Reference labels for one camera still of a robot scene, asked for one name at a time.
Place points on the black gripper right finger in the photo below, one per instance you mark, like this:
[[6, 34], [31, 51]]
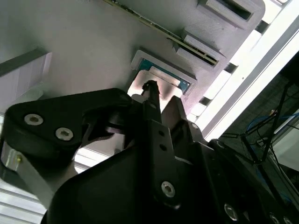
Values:
[[191, 135]]

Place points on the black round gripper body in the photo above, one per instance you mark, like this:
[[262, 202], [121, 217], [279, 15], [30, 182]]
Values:
[[105, 198]]

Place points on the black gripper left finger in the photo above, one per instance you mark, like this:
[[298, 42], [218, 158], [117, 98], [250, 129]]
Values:
[[46, 130]]

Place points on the silver topped CPU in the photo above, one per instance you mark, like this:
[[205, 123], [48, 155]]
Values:
[[165, 77]]

